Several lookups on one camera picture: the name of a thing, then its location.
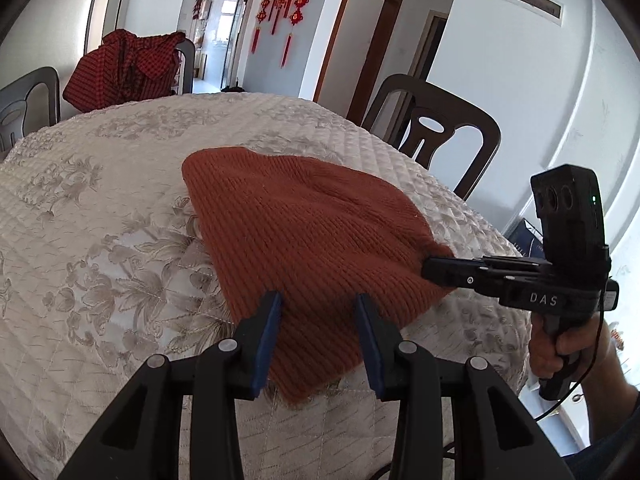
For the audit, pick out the dark wooden door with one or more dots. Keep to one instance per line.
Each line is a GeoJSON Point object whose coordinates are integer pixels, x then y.
{"type": "Point", "coordinates": [431, 45]}

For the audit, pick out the orange knit sweater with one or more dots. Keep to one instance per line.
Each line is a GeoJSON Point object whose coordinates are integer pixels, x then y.
{"type": "Point", "coordinates": [310, 220]}

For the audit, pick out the dark chair under red garment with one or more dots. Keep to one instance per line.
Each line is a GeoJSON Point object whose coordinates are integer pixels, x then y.
{"type": "Point", "coordinates": [187, 70]}

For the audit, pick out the dark red striped garment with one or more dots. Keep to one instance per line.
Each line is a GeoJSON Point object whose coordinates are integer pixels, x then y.
{"type": "Point", "coordinates": [105, 80]}

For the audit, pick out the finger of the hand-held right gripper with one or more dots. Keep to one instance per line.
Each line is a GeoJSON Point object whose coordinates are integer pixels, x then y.
{"type": "Point", "coordinates": [450, 272]}
{"type": "Point", "coordinates": [515, 261]}

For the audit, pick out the person's right hand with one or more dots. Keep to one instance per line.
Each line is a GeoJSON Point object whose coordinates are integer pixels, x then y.
{"type": "Point", "coordinates": [575, 345]}

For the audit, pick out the brown wooden chair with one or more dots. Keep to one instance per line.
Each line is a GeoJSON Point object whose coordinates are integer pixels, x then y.
{"type": "Point", "coordinates": [480, 135]}

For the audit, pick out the person's right forearm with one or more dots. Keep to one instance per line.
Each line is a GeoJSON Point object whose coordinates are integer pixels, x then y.
{"type": "Point", "coordinates": [617, 400]}

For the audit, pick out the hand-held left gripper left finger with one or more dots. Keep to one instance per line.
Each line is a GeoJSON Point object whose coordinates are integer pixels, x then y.
{"type": "Point", "coordinates": [265, 345]}

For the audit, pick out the cream quilted floral blanket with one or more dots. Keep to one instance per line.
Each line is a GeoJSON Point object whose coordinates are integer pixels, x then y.
{"type": "Point", "coordinates": [100, 210]}

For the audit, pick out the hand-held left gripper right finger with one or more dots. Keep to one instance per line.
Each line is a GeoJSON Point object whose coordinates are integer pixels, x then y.
{"type": "Point", "coordinates": [369, 345]}

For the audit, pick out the brown wooden door frame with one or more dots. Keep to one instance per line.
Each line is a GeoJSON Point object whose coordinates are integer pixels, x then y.
{"type": "Point", "coordinates": [350, 45]}

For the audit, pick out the grey plastic chair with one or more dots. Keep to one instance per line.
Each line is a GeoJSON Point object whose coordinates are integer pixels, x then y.
{"type": "Point", "coordinates": [45, 90]}

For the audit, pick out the dark blue bag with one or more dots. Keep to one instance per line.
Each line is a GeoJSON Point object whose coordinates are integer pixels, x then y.
{"type": "Point", "coordinates": [525, 240]}

